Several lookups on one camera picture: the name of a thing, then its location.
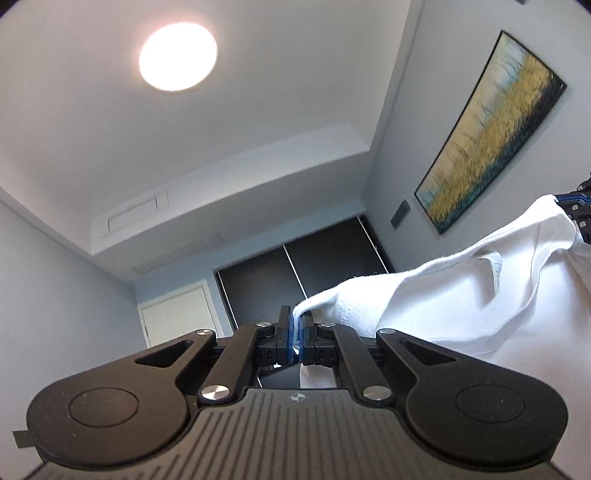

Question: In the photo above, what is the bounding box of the round ceiling lamp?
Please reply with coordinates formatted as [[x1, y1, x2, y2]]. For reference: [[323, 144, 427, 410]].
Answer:
[[139, 22, 219, 92]]

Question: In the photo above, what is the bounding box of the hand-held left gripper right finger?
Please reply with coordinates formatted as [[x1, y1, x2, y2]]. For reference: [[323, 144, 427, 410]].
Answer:
[[298, 312, 458, 409]]

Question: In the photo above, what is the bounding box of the dark wall panel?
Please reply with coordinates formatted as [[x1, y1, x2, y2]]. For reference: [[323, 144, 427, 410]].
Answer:
[[390, 199, 411, 229]]

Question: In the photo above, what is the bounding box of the white t-shirt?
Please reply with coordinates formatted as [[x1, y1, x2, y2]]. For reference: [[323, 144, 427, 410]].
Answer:
[[293, 194, 591, 393]]

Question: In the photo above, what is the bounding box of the framed yellow reed painting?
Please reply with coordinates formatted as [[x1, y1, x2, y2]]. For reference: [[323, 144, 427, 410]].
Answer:
[[414, 30, 568, 236]]

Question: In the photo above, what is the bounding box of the white room door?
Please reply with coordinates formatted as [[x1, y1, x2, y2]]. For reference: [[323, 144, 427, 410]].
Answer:
[[140, 279, 222, 349]]

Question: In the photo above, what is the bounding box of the ceiling access hatch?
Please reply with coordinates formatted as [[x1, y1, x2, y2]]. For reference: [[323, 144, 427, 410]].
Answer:
[[107, 191, 169, 233]]

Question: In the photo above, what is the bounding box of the dark sliding door wardrobe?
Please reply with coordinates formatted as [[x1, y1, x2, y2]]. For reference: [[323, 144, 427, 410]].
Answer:
[[213, 215, 395, 333]]

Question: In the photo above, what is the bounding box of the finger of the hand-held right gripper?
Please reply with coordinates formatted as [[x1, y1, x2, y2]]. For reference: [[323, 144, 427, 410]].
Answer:
[[556, 198, 591, 243], [567, 173, 591, 199]]

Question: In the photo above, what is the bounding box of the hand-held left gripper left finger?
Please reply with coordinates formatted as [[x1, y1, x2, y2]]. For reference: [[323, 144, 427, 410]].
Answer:
[[133, 305, 297, 408]]

